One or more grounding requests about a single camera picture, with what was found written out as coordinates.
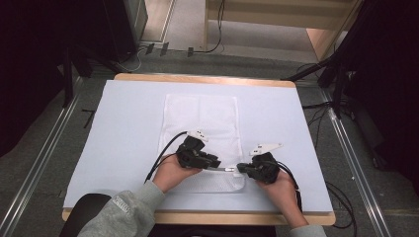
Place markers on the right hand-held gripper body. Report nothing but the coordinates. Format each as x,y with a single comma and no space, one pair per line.
267,168

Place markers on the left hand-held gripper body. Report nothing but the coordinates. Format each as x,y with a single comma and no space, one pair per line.
191,154

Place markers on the white mesh laundry bag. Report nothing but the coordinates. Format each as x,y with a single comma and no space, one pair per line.
201,115

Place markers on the person's left hand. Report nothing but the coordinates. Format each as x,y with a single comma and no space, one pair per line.
171,174

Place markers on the person's right hand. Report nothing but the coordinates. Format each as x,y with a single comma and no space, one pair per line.
280,192

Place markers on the wooden table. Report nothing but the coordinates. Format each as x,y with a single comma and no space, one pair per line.
197,78

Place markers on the pale table mat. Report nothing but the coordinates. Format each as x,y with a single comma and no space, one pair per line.
131,102

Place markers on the black tripod stand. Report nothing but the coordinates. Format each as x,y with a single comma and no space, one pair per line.
337,85

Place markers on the dark rounded object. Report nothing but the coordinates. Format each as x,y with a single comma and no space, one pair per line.
84,214

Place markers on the black metal stand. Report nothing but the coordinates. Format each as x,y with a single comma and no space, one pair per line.
68,79

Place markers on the grey cabinet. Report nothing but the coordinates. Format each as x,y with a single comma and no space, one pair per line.
136,16

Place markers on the black curtain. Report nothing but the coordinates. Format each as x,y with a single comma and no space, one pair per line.
36,49
388,65

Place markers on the aluminium floor rail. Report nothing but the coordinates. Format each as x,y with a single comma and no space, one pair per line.
357,164
39,154

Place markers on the light wooden frame furniture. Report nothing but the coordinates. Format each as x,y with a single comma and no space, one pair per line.
263,13

